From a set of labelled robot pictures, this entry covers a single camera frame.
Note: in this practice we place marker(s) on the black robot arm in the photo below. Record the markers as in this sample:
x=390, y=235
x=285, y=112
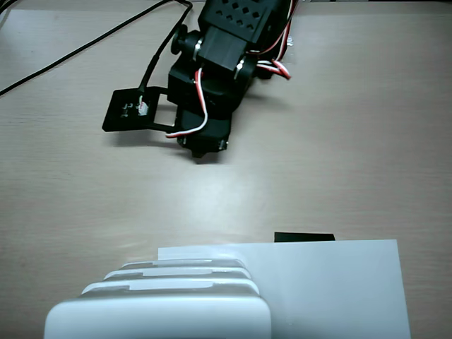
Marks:
x=243, y=21

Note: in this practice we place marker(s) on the small clear plastic piece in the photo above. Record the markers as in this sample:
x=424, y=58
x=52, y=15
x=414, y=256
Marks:
x=290, y=40

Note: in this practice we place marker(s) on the white closed drawer front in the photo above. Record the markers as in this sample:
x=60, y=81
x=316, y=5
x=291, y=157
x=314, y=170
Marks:
x=176, y=272
x=169, y=285

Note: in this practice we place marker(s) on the black wrist camera plate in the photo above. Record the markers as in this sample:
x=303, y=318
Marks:
x=120, y=113

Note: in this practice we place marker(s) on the black tape strip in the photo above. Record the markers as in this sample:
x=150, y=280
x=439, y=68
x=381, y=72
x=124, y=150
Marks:
x=303, y=237

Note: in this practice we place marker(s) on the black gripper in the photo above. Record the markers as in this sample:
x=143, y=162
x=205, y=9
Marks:
x=207, y=138

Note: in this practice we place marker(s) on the white paper sheet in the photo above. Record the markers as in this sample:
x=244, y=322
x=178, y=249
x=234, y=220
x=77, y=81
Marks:
x=328, y=289

